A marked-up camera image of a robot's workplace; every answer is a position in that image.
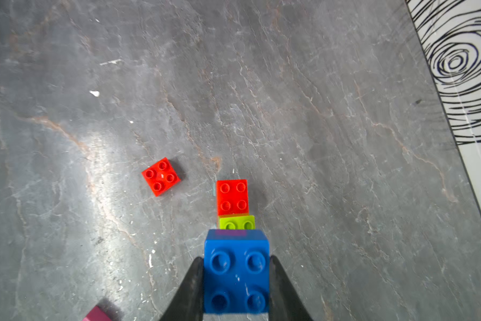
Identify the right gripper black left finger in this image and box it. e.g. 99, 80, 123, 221
160, 257, 204, 321

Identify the long red lego brick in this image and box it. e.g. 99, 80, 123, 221
216, 179, 249, 217

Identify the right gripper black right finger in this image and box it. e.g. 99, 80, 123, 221
268, 255, 312, 320

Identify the small red lego brick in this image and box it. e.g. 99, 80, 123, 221
142, 158, 180, 197

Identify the pink lego brick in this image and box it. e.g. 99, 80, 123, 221
83, 306, 111, 321

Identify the blue lego brick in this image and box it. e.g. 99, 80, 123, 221
204, 230, 270, 314

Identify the small green lego brick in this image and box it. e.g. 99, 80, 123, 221
217, 215, 256, 230

